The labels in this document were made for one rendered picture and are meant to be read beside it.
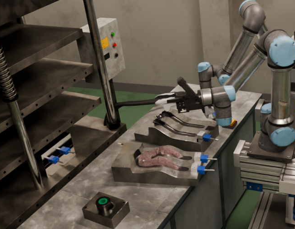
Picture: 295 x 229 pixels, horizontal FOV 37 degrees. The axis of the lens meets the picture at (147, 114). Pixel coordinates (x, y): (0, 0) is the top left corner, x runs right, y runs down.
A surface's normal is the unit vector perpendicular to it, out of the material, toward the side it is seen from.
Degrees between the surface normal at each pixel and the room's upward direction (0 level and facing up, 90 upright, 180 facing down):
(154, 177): 90
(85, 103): 0
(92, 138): 0
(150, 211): 0
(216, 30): 90
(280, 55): 82
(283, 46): 83
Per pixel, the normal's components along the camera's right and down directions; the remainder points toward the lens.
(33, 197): -0.14, -0.87
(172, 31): -0.42, 0.49
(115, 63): 0.84, 0.16
